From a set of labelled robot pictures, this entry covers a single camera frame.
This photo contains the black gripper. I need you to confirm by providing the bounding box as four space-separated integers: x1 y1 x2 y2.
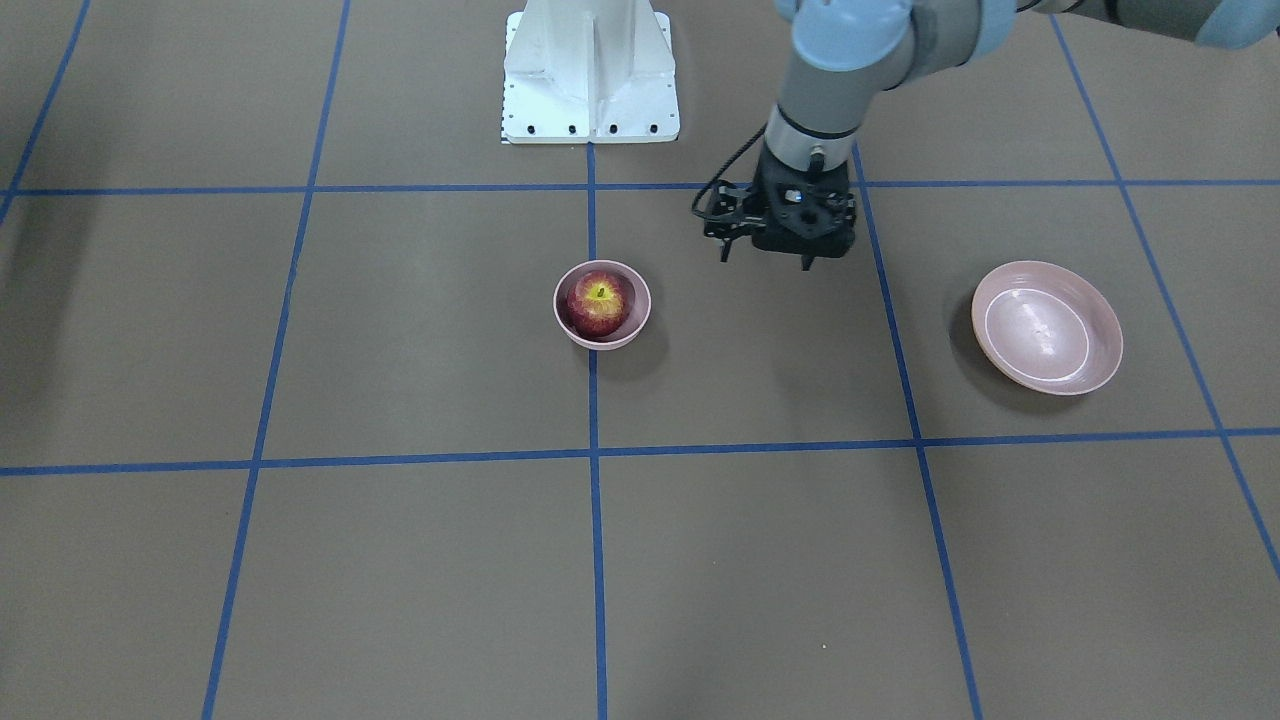
701 143 829 263

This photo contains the pink plate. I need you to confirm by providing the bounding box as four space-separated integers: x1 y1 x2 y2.
970 260 1125 397

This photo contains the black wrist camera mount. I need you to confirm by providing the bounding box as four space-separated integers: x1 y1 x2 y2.
750 183 858 272

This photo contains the red apple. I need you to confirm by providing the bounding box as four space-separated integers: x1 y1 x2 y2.
564 270 631 340

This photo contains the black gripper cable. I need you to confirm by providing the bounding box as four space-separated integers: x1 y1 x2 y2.
690 122 769 217

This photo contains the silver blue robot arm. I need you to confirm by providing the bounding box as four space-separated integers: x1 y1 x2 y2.
690 1 1279 269

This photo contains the pink bowl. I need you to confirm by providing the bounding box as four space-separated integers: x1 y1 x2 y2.
552 260 653 351

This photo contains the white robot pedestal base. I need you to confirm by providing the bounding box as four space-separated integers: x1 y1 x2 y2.
500 1 681 145

